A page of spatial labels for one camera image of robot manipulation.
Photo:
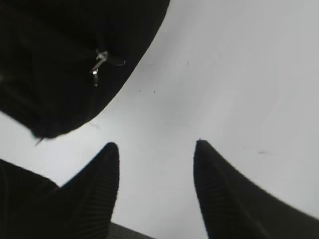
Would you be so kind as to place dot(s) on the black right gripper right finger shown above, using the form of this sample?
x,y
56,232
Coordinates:
x,y
233,207

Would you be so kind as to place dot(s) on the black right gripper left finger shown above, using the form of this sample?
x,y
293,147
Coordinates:
x,y
82,208

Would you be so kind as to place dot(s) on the black canvas bag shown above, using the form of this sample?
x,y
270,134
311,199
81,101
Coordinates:
x,y
48,48

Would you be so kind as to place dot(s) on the silver zipper pull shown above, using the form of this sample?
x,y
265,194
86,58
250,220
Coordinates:
x,y
101,58

